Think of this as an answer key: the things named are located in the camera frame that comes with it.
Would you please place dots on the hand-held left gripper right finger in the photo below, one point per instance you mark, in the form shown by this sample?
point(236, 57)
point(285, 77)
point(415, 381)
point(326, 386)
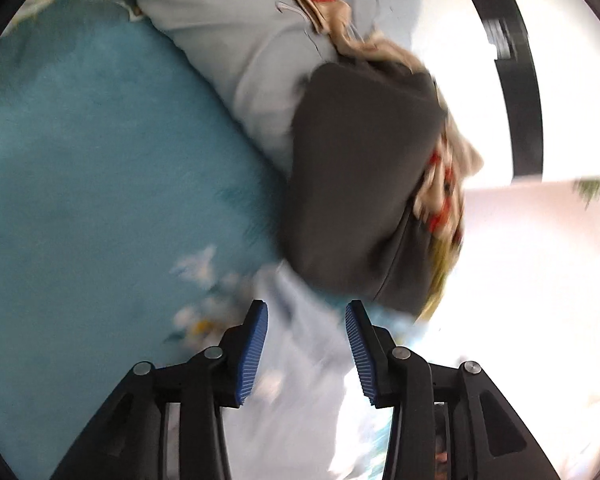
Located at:
point(360, 355)

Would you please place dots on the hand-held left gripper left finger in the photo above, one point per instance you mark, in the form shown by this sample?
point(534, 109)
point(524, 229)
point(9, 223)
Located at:
point(252, 355)

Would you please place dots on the light blue shirt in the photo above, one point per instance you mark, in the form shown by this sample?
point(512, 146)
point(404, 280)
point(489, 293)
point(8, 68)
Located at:
point(305, 360)

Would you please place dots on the olive knitted sweater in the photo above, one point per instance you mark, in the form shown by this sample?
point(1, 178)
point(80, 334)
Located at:
point(442, 270)

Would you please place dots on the dark grey garment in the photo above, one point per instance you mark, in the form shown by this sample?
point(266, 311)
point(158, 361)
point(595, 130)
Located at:
point(360, 170)

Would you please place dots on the cartoon car print garment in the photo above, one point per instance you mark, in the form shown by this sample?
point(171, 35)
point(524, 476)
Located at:
point(452, 155)

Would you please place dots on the teal floral blanket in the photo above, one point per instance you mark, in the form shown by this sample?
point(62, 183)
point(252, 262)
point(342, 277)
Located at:
point(80, 185)

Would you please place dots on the white and black wardrobe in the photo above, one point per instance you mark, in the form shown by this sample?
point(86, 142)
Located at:
point(520, 110)

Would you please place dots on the grey-blue daisy print duvet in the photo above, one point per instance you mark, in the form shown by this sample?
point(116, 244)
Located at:
point(230, 25)

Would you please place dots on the green plant wall decal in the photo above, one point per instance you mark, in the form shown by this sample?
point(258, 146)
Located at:
point(590, 191)

